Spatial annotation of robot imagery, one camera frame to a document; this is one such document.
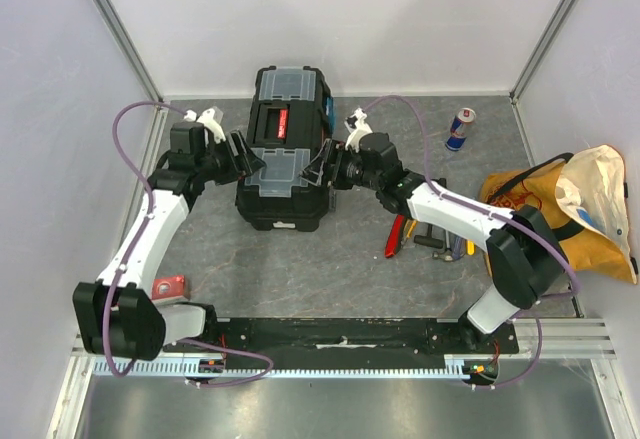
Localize red bull can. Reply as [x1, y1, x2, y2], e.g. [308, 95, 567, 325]
[445, 108, 477, 151]

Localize black t-handle wrench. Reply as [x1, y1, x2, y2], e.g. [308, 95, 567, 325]
[413, 223, 445, 250]

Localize yellow tote bag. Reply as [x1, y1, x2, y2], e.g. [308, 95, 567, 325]
[478, 145, 638, 284]

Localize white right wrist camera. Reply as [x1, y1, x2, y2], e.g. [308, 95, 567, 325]
[344, 108, 372, 152]

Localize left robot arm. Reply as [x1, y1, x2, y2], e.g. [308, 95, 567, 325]
[72, 122, 265, 361]

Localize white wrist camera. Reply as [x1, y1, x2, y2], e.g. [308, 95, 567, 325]
[344, 108, 372, 152]
[183, 106, 226, 143]

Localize black plastic toolbox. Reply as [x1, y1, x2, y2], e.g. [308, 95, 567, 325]
[235, 66, 335, 232]

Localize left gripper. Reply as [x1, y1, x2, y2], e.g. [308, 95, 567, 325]
[198, 132, 268, 188]

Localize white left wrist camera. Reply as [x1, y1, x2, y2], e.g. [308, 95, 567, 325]
[183, 106, 226, 143]

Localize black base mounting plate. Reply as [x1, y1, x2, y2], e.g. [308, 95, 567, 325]
[162, 316, 520, 366]

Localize red white small box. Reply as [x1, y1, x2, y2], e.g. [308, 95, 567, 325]
[151, 275, 190, 304]

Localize red handled pliers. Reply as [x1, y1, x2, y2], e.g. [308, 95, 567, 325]
[384, 215, 408, 259]

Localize aluminium front frame rail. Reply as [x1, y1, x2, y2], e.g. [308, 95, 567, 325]
[72, 316, 616, 358]

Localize blue yellow screwdriver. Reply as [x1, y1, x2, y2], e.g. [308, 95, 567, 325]
[452, 236, 476, 261]

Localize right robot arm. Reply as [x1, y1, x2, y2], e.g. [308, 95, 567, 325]
[300, 133, 571, 353]

